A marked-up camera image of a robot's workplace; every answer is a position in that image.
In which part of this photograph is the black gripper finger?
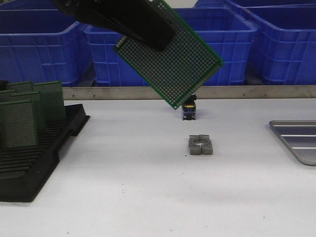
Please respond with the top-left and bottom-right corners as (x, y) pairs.
(53, 0), (176, 51)

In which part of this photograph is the green perforated circuit board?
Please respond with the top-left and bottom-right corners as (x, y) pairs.
(114, 0), (224, 110)

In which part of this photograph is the green circuit board rear right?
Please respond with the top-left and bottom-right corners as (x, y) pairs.
(34, 80), (66, 121)

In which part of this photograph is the green circuit board rear left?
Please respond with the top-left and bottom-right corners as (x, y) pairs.
(5, 81), (34, 93)

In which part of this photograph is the green circuit board far left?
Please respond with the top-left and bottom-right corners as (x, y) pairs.
(0, 90), (16, 103)

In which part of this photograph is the black slotted board rack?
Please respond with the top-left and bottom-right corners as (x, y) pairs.
(0, 104), (90, 202)

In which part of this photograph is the silver metal tray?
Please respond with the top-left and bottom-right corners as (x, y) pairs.
(269, 120), (316, 166)

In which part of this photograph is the blue crate back right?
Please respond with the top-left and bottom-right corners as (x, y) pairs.
(194, 0), (316, 10)

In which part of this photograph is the blue plastic crate centre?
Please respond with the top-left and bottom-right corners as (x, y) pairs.
(84, 7), (256, 86)

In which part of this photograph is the blue plastic crate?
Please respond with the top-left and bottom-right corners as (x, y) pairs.
(0, 9), (92, 86)
(84, 7), (256, 86)
(245, 6), (316, 85)

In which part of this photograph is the red emergency stop button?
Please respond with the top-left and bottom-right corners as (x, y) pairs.
(182, 94), (197, 120)

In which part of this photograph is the blue plastic crate left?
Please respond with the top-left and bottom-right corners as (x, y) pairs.
(0, 9), (92, 86)

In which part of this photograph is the blue crate back left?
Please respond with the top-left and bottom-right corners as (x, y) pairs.
(0, 0), (59, 10)

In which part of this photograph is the grey metal clamp block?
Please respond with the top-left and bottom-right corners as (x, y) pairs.
(188, 134), (213, 155)

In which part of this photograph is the blue plastic crate right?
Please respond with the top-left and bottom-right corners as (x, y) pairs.
(245, 6), (316, 85)

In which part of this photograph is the metal table edge rail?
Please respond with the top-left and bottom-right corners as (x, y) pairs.
(63, 85), (316, 100)

